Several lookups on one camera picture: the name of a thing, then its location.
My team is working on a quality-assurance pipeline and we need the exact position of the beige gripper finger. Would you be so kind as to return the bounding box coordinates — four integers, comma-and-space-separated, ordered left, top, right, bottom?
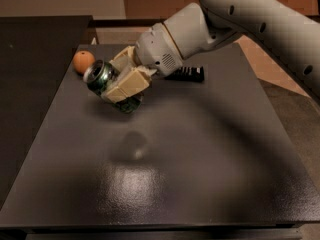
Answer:
109, 46, 137, 73
101, 66, 157, 103

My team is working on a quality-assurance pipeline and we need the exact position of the green metal can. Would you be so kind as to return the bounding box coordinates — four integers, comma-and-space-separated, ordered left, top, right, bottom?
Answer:
83, 60, 143, 114

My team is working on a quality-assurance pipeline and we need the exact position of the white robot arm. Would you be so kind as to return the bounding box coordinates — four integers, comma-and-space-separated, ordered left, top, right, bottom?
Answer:
102, 0, 320, 103

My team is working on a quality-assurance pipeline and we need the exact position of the black snack bar wrapper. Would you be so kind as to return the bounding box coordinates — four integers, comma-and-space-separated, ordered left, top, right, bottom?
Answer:
165, 67, 205, 83

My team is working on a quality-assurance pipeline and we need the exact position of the orange fruit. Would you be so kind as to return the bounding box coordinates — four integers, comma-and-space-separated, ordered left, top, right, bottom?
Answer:
72, 50, 95, 75

